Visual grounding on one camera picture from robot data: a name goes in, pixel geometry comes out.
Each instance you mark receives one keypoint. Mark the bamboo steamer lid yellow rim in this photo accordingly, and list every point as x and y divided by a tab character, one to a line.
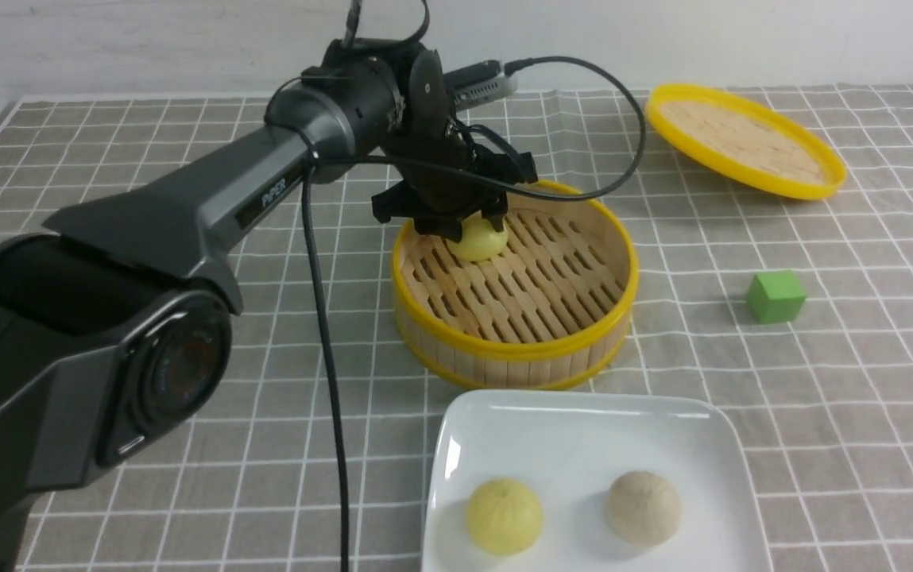
745	141

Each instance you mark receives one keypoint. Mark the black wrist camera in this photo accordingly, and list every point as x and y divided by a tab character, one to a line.
478	84

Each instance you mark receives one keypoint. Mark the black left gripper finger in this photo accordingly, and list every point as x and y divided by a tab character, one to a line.
448	228
496	216

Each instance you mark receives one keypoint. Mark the white square plate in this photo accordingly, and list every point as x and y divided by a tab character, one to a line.
567	447

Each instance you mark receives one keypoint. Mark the bamboo steamer basket yellow rim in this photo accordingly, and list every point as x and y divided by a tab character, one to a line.
550	311

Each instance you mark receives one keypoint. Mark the green cube block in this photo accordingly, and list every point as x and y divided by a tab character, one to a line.
775	296

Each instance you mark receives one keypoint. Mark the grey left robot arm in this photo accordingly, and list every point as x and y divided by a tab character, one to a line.
115	320

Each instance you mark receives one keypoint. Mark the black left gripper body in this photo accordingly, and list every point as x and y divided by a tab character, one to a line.
454	174

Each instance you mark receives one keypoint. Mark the yellow steamed bun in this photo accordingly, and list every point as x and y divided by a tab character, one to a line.
479	241
504	517

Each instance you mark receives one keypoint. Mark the grey checkered tablecloth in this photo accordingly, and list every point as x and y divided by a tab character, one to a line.
823	406

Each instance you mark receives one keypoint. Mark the beige steamed bun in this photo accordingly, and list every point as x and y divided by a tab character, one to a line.
643	508

